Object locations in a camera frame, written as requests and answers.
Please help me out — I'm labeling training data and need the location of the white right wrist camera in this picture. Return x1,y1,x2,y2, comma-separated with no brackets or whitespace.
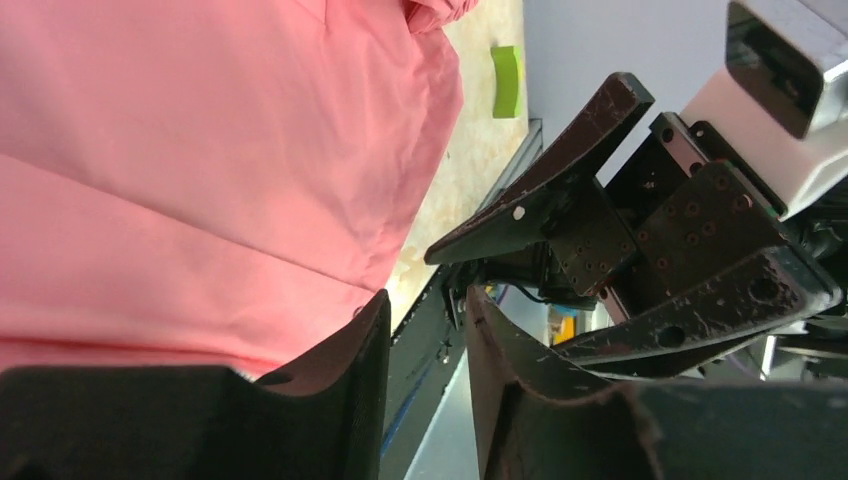
681,0,847,219

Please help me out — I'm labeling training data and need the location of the pink zip-up jacket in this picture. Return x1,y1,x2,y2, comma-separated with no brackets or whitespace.
1,1,472,376

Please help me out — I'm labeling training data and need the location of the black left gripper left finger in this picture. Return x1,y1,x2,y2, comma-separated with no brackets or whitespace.
1,291,391,479

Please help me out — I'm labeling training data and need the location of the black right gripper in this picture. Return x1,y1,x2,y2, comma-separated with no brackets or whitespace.
424,72,843,379

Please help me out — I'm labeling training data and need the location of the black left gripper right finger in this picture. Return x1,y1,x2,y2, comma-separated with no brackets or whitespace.
466,287,847,479

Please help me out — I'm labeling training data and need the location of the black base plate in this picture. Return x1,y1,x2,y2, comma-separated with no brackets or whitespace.
378,266,465,479

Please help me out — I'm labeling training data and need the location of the aluminium frame rail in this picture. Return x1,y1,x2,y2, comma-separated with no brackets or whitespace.
477,118,544,213

